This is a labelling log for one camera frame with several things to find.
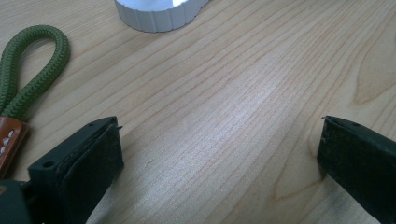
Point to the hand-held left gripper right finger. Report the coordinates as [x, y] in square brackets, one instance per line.
[361, 161]

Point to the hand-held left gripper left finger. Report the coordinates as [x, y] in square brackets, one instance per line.
[81, 165]

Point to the white round ribbed coaster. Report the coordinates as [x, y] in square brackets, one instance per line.
[155, 20]

